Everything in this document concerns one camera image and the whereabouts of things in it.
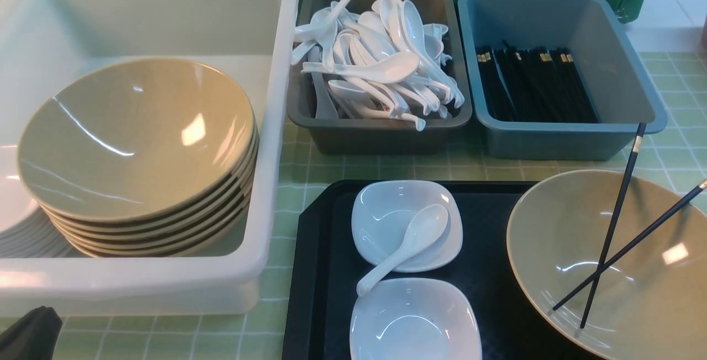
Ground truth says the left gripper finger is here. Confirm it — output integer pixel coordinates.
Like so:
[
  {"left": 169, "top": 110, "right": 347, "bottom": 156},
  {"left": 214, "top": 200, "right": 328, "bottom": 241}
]
[{"left": 1, "top": 306, "right": 62, "bottom": 359}]

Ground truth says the white square dish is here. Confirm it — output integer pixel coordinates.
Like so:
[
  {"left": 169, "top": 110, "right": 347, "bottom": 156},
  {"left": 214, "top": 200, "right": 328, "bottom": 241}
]
[
  {"left": 351, "top": 181, "right": 463, "bottom": 273},
  {"left": 349, "top": 278, "right": 483, "bottom": 359}
]

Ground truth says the white ceramic soup spoon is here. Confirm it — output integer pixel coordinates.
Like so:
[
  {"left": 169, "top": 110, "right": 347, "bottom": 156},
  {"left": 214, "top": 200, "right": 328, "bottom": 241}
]
[{"left": 356, "top": 204, "right": 449, "bottom": 297}]

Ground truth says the large beige noodle bowl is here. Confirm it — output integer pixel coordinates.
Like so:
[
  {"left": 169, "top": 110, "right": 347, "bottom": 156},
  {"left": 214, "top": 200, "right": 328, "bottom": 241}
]
[{"left": 506, "top": 170, "right": 706, "bottom": 359}]

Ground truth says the black chopstick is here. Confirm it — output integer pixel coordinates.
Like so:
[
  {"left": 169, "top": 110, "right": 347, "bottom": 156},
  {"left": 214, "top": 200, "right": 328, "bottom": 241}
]
[
  {"left": 551, "top": 179, "right": 706, "bottom": 311},
  {"left": 580, "top": 123, "right": 647, "bottom": 330}
]

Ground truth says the top beige bowl in stack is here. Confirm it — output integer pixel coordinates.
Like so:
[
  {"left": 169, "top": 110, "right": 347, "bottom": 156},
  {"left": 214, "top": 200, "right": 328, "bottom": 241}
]
[{"left": 17, "top": 57, "right": 257, "bottom": 223}]

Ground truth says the stack of beige bowls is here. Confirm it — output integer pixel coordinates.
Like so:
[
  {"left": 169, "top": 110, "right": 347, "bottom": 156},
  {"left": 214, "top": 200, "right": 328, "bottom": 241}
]
[{"left": 33, "top": 123, "right": 260, "bottom": 258}]

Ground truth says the black serving tray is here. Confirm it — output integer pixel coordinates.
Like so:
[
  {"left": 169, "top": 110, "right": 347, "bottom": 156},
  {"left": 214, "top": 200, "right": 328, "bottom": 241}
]
[{"left": 281, "top": 179, "right": 594, "bottom": 359}]

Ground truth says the large white plastic tub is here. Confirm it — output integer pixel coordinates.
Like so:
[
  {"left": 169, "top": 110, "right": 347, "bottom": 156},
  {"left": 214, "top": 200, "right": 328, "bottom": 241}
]
[{"left": 2, "top": 0, "right": 298, "bottom": 317}]

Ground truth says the grey spoon bin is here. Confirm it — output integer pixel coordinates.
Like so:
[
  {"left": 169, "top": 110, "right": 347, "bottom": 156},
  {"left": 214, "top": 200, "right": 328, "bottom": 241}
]
[{"left": 286, "top": 0, "right": 473, "bottom": 155}]

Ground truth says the pile of white spoons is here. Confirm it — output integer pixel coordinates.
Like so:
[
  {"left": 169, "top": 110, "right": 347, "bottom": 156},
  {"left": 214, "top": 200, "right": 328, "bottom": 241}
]
[{"left": 291, "top": 0, "right": 466, "bottom": 131}]

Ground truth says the bundle of black chopsticks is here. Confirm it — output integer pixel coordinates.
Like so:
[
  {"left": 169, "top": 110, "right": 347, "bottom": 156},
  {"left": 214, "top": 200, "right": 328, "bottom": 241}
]
[{"left": 475, "top": 41, "right": 599, "bottom": 124}]

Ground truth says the blue chopstick bin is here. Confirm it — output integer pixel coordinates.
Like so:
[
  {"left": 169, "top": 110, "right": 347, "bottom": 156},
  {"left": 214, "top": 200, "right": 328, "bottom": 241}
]
[{"left": 457, "top": 0, "right": 667, "bottom": 161}]

